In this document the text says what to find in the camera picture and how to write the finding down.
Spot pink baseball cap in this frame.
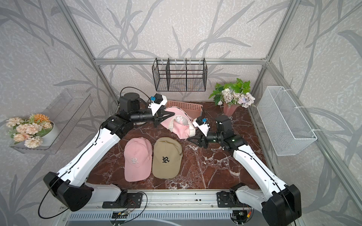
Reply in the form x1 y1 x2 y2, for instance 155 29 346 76
161 107 196 139
124 137 153 182

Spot beige baseball cap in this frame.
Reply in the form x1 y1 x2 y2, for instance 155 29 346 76
152 137 183 179

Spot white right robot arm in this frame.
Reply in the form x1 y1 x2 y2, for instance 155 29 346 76
187 115 302 226

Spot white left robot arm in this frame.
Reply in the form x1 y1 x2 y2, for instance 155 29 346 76
43 93 174 211

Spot pink perforated plastic basket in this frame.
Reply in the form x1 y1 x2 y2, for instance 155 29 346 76
166 100 203 120

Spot pink glass vase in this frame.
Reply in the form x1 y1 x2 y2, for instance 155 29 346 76
223 103 239 117

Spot artificial flower bouquet green leaves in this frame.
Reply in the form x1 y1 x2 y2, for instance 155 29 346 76
209 78 255 108

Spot aluminium back crossbar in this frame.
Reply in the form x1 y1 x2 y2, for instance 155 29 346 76
94 58 266 66

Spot white pot peach flowers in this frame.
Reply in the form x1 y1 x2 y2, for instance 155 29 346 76
5 114 60 149

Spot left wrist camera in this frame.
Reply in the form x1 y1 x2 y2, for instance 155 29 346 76
148 93 168 116

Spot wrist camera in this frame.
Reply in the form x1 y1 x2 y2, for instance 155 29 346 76
148 93 168 116
192 116 210 136

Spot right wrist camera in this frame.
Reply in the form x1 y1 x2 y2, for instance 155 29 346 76
192 116 210 136

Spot black wire wall basket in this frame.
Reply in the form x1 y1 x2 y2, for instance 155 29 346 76
152 58 208 92

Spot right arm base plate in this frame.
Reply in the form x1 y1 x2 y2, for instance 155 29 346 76
216 191 251 209

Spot aluminium front rail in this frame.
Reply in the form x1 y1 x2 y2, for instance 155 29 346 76
59 189 298 211

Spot white mesh wall basket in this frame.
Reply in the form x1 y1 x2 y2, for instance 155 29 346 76
257 86 317 156

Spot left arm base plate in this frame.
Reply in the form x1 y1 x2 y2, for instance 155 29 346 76
102 193 143 209

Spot clear acrylic wall shelf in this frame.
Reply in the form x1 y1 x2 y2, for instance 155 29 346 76
10 89 93 154

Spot aluminium frame corner post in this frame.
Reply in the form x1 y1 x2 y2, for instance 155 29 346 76
251 0 301 94

